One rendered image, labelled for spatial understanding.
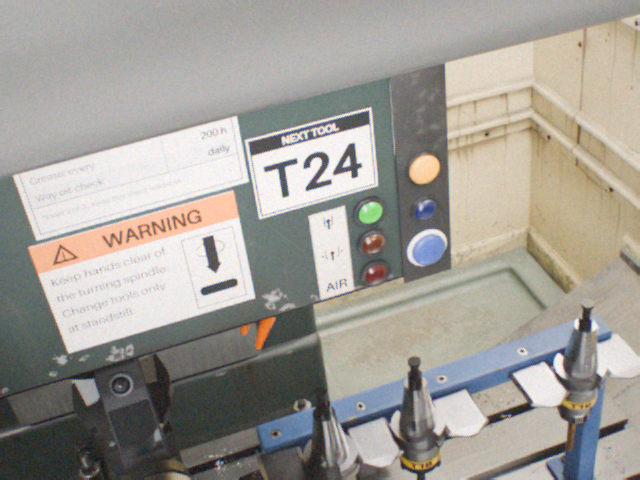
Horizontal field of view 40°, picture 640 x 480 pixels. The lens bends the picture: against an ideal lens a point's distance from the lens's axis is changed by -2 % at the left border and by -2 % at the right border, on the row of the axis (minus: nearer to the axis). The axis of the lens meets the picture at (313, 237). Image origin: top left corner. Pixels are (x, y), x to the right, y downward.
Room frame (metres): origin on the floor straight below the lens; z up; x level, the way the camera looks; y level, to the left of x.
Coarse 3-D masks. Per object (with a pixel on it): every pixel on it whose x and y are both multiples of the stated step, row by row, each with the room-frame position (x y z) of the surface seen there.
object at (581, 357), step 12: (576, 324) 0.75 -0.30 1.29; (576, 336) 0.74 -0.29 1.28; (588, 336) 0.74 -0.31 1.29; (576, 348) 0.74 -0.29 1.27; (588, 348) 0.74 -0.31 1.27; (564, 360) 0.75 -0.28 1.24; (576, 360) 0.74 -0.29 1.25; (588, 360) 0.73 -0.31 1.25; (576, 372) 0.73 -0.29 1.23; (588, 372) 0.73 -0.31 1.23
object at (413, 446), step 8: (440, 416) 0.70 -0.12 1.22; (392, 424) 0.70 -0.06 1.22; (440, 424) 0.69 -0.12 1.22; (392, 432) 0.69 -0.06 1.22; (400, 432) 0.69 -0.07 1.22; (432, 432) 0.68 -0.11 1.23; (440, 432) 0.68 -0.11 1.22; (400, 440) 0.68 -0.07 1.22; (408, 440) 0.67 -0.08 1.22; (416, 440) 0.67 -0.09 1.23; (424, 440) 0.67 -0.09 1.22; (432, 440) 0.68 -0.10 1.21; (440, 440) 0.68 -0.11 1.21; (408, 448) 0.68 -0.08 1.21; (416, 448) 0.67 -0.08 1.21; (424, 448) 0.67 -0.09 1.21; (416, 456) 0.67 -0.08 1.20; (424, 456) 0.67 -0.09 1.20
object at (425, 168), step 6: (420, 156) 0.59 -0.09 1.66; (426, 156) 0.59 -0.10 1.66; (432, 156) 0.59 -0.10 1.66; (414, 162) 0.59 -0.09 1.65; (420, 162) 0.59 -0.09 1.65; (426, 162) 0.59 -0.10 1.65; (432, 162) 0.59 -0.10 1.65; (414, 168) 0.59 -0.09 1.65; (420, 168) 0.59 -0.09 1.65; (426, 168) 0.59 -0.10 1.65; (432, 168) 0.59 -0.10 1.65; (438, 168) 0.59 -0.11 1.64; (414, 174) 0.59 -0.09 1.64; (420, 174) 0.59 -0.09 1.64; (426, 174) 0.59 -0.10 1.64; (432, 174) 0.59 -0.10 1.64; (414, 180) 0.59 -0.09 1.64; (420, 180) 0.59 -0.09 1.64; (426, 180) 0.59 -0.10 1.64; (432, 180) 0.59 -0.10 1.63
